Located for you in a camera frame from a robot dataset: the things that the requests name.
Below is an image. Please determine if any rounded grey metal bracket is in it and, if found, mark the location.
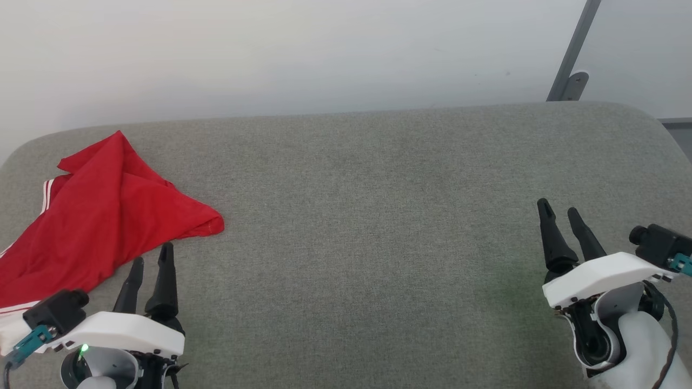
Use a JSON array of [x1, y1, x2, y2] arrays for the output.
[[560, 70, 590, 102]]

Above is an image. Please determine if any dark grey floor rail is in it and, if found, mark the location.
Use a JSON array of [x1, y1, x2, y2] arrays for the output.
[[658, 117, 692, 163]]

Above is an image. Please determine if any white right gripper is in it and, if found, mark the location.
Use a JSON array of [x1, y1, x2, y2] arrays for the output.
[[536, 198, 674, 309]]

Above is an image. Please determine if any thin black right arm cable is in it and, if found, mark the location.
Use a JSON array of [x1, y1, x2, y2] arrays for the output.
[[643, 281, 680, 389]]

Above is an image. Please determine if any teal right camera connector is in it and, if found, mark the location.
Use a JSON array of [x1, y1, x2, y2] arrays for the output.
[[668, 252, 692, 277]]

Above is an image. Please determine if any grey metal post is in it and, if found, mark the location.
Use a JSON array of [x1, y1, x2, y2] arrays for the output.
[[546, 0, 602, 102]]

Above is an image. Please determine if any red sports jersey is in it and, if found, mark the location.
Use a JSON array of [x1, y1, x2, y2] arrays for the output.
[[0, 130, 225, 354]]

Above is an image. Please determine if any grey fabric sofa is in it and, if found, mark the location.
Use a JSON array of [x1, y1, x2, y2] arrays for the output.
[[0, 102, 692, 389]]

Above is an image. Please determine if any teal left camera connector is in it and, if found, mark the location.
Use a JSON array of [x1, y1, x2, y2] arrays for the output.
[[10, 324, 53, 364]]

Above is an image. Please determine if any teal camera connector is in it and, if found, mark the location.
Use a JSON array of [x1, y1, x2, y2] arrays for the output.
[[668, 252, 692, 277], [10, 324, 53, 364]]

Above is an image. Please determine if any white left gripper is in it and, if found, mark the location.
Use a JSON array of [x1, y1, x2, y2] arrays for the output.
[[53, 242, 186, 358]]

